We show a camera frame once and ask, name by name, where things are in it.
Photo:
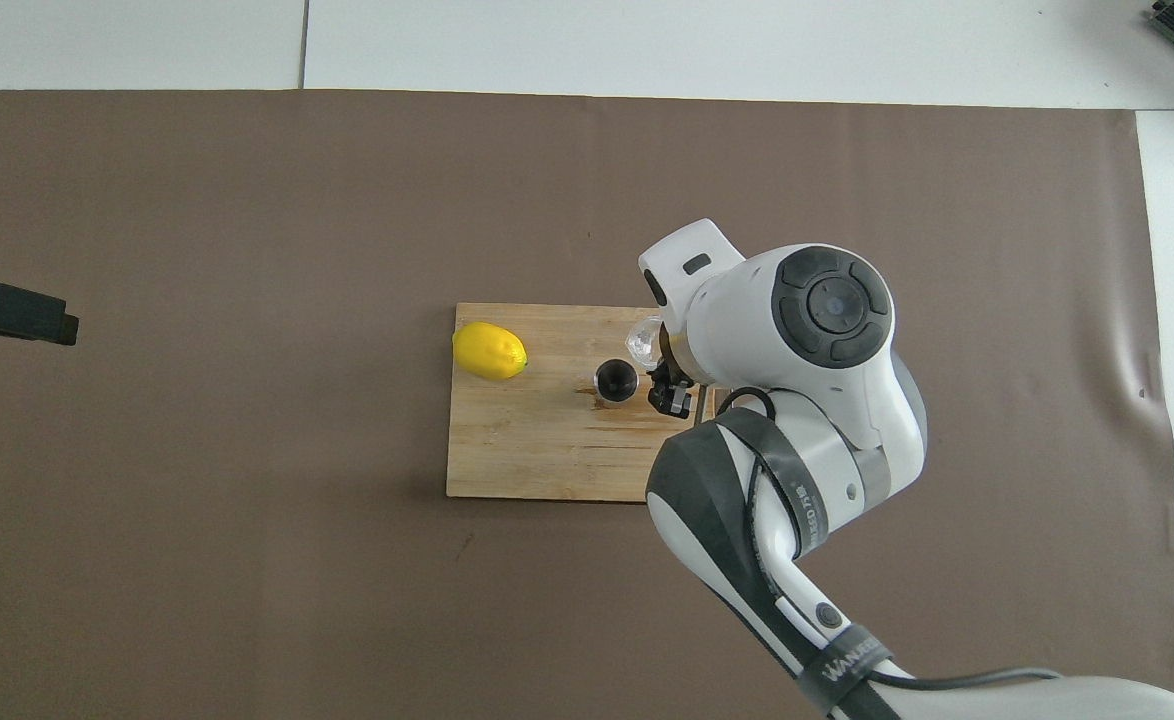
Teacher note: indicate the wooden cutting board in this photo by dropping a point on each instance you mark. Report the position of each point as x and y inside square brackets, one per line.
[537, 440]

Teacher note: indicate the steel double jigger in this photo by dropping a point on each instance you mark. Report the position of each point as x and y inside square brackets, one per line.
[615, 380]

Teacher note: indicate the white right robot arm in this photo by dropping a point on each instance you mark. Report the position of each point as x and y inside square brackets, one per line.
[747, 330]

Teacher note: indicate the yellow lemon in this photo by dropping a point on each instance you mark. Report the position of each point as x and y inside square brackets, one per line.
[489, 350]

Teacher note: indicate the brown paper table mat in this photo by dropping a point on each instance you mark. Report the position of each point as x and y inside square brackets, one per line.
[247, 550]

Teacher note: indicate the clear plastic cup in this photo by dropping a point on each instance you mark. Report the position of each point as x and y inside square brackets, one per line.
[642, 342]

